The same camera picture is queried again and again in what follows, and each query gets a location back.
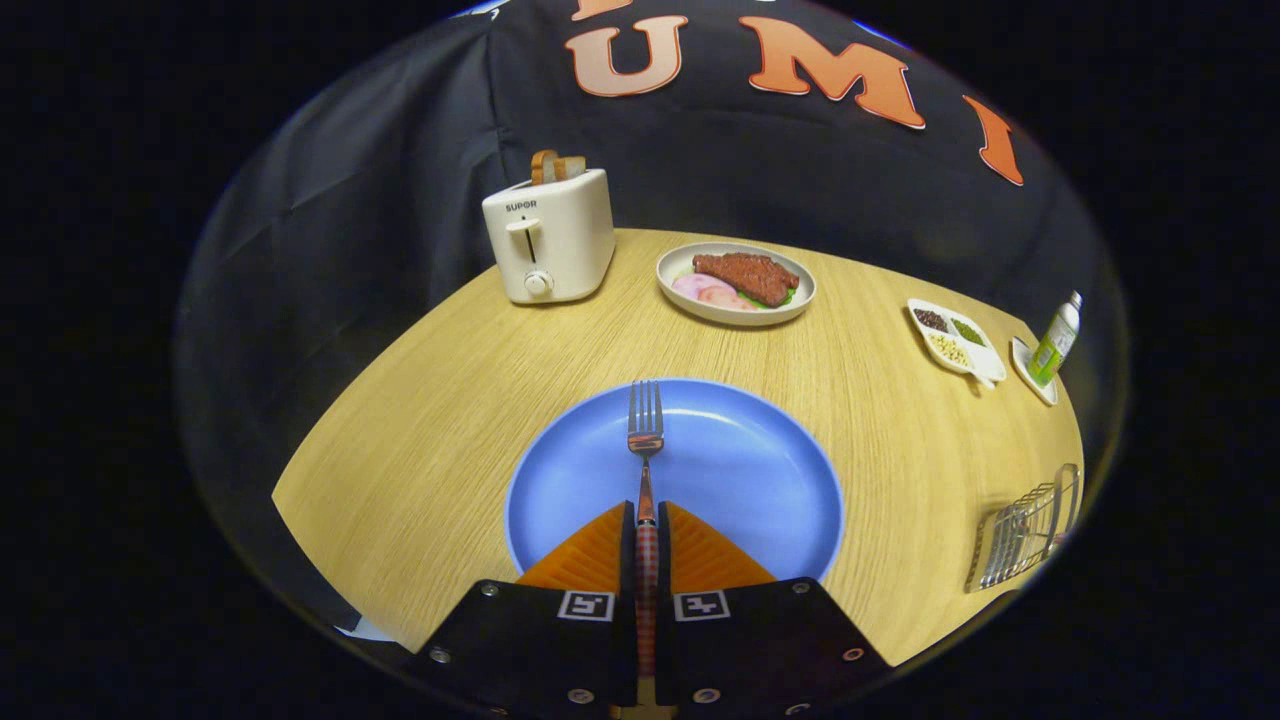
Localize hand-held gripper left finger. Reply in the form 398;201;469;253
415;501;641;713

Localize metal wire cutlery basket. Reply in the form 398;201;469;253
964;463;1083;594

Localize green drink bottle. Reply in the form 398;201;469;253
1029;291;1084;387

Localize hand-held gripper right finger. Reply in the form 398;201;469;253
657;501;893;713

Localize fork with red checked handle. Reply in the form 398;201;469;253
627;380;666;676

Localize brown steak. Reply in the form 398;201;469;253
692;252;801;308

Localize white divided dish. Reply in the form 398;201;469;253
906;298;1008;391

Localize white coaster dish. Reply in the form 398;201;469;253
1010;336;1059;407

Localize blue round plate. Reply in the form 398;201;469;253
503;377;846;584

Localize white toaster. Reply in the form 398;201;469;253
481;168;617;305

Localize pink ham slices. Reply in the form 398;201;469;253
672;273;758;312

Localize grey oval plate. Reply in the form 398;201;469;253
656;242;817;328

